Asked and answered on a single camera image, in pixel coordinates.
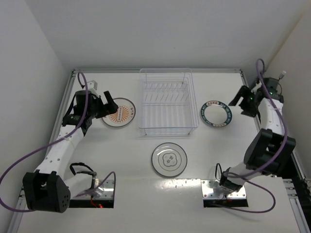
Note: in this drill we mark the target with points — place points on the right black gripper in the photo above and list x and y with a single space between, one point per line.
244 101

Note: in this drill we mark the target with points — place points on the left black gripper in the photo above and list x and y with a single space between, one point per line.
101 108

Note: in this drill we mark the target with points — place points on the dark blue rimmed plate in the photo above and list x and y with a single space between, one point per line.
216 114

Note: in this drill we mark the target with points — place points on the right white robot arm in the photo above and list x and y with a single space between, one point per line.
271 149

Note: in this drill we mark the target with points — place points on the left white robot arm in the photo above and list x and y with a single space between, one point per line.
45 189

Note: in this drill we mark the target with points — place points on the orange sunburst plate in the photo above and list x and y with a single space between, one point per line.
125 114

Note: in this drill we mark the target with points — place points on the grey clover pattern plate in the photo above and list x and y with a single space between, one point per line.
169 160

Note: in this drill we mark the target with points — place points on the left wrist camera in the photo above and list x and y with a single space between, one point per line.
92 86

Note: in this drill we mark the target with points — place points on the white wire dish rack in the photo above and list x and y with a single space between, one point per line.
167 102

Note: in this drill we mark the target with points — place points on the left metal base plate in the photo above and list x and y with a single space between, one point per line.
105 191

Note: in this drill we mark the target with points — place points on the metal base plate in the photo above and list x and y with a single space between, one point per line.
212 191
105 191

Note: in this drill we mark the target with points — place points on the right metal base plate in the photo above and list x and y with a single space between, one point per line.
212 191

